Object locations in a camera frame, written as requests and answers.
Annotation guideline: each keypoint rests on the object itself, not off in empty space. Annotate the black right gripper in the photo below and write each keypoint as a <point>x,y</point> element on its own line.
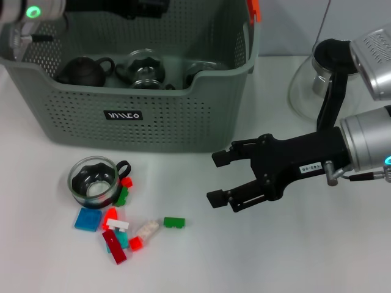
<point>293,152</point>

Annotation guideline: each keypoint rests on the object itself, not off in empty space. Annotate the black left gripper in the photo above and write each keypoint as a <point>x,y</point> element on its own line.
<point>116,6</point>

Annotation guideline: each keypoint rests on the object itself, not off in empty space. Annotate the glass teacup black sleeve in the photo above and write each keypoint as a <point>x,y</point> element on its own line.
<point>91,192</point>
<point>146,85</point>
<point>143,67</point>
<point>195,71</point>

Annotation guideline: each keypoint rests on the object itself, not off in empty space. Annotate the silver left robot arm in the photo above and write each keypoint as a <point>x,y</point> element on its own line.
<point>18,9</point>

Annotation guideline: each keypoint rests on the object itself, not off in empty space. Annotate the grey-green perforated storage bin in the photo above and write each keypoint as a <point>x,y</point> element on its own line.
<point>152,128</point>

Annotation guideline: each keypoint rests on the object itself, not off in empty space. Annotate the black clay teapot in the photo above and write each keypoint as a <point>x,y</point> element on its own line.
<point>82,71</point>

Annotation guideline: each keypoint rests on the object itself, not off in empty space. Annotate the green toy brick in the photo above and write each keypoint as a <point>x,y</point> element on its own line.
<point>174,222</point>
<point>121,196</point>

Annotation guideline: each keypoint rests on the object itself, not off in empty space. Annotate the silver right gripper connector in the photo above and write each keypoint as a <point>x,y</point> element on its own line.
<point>330,174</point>

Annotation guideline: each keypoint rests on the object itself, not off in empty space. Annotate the beige translucent toy brick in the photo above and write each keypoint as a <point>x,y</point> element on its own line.
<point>148,229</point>

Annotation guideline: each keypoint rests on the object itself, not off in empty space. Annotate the small red toy brick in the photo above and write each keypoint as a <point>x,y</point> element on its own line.
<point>126,182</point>
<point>136,244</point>

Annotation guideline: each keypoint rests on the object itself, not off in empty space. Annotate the white toy brick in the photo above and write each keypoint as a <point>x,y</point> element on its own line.
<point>117,225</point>

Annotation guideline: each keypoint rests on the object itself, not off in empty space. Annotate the teal toy brick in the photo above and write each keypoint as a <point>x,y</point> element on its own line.
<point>123,239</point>

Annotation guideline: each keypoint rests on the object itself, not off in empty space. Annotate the orange-red toy brick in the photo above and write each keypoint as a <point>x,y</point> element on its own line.
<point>110,215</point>

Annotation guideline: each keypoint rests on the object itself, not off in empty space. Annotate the dark red long brick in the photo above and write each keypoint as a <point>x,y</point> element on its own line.
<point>116,248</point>

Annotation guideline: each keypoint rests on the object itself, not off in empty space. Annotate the blue flat toy plate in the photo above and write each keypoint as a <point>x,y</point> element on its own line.
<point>88,219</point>

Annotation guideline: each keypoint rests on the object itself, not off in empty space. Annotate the silver vented right wrist box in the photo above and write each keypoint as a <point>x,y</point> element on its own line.
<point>375,61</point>

